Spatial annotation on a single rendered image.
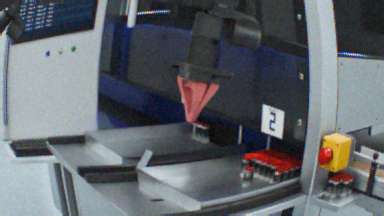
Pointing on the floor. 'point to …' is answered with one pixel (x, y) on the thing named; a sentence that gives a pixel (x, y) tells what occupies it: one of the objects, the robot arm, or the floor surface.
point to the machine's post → (318, 99)
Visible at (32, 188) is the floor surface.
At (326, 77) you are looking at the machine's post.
